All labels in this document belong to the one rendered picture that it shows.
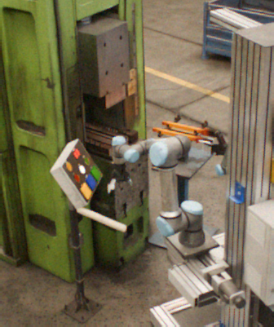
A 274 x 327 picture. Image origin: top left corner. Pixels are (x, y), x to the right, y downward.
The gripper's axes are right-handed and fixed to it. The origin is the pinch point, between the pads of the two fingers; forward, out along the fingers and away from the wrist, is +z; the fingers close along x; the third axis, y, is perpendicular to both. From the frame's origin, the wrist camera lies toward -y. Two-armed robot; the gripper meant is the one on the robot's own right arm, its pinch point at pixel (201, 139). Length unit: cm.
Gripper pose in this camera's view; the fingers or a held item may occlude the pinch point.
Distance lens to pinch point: 449.5
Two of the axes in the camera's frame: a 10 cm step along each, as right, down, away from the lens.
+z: -8.4, -2.2, 4.9
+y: 0.6, 8.7, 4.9
